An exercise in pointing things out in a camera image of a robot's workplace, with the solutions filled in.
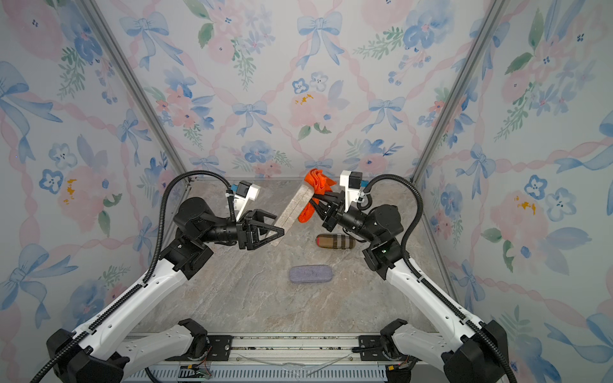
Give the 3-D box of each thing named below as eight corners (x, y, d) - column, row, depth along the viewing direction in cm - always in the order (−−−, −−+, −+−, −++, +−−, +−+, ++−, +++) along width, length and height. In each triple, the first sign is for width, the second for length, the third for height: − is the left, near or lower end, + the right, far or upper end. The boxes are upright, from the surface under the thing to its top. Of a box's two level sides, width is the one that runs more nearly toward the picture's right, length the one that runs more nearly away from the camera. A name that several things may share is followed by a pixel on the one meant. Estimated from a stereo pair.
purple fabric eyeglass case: (289, 284, 89) (288, 280, 86) (290, 267, 93) (289, 263, 90) (333, 284, 89) (333, 280, 86) (332, 267, 93) (332, 263, 90)
